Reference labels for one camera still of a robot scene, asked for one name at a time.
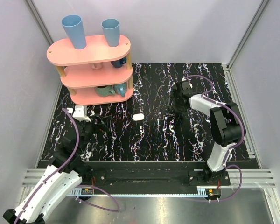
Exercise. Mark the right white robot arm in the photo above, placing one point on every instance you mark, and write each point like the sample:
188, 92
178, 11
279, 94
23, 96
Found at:
227, 129

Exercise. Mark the pink mug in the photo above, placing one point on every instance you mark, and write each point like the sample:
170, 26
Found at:
97, 66

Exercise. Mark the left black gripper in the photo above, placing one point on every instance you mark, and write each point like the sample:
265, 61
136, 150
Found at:
93, 124

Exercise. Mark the light blue cup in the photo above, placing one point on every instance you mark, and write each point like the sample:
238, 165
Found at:
111, 31
73, 26

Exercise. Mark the white earbud charging case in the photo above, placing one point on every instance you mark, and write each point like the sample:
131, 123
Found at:
138, 117

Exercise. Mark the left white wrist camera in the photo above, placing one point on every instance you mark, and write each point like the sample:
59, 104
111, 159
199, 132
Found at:
79, 112

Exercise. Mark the pink three-tier shelf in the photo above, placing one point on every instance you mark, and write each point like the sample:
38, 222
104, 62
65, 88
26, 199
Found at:
77, 74

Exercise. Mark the left light blue cup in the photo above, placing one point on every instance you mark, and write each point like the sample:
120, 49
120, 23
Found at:
73, 26

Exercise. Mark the dark blue mug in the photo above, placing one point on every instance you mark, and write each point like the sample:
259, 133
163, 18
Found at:
119, 63

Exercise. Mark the right light blue cup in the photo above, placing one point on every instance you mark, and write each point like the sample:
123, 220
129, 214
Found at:
111, 31

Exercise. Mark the green ceramic mug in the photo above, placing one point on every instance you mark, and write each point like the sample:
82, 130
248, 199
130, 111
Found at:
105, 91

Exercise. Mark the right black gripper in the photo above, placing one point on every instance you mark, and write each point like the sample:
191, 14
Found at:
174, 94

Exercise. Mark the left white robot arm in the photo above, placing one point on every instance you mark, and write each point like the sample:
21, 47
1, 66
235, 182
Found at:
65, 171

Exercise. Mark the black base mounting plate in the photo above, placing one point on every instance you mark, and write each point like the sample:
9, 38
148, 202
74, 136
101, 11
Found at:
154, 177

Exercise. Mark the teal ceramic mug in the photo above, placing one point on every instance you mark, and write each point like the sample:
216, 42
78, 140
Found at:
120, 89

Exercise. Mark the black marbled table mat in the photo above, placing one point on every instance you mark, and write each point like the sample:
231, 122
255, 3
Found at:
158, 137

